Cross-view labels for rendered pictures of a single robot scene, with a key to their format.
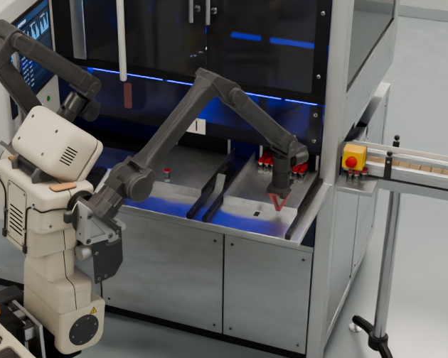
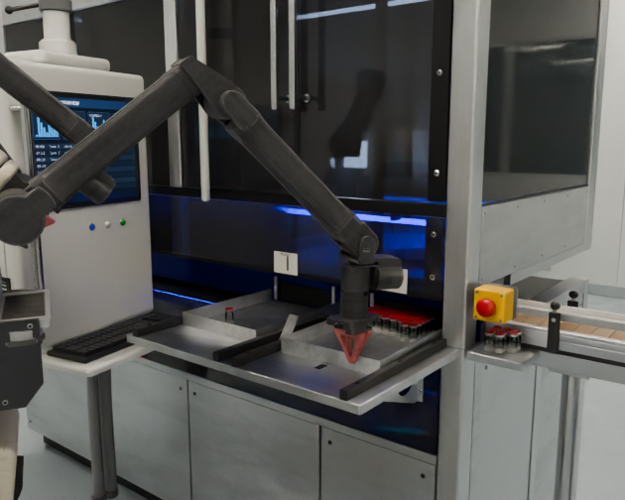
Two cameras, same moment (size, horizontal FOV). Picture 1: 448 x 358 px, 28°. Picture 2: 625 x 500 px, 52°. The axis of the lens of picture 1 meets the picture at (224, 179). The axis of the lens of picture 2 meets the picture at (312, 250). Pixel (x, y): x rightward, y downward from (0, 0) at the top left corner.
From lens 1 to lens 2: 1.77 m
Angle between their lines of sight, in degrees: 26
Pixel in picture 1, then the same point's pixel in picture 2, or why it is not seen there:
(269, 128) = (317, 198)
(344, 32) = (470, 94)
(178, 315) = not seen: outside the picture
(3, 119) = not seen: hidden behind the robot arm
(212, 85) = (182, 71)
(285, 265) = (398, 482)
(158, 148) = (66, 159)
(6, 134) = not seen: hidden behind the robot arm
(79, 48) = (175, 174)
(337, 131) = (465, 258)
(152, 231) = (241, 416)
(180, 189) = (232, 329)
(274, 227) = (333, 384)
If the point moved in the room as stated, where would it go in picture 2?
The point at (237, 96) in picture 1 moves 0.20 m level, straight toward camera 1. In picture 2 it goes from (231, 101) to (167, 93)
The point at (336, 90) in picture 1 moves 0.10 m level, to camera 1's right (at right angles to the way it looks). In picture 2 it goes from (460, 191) to (508, 192)
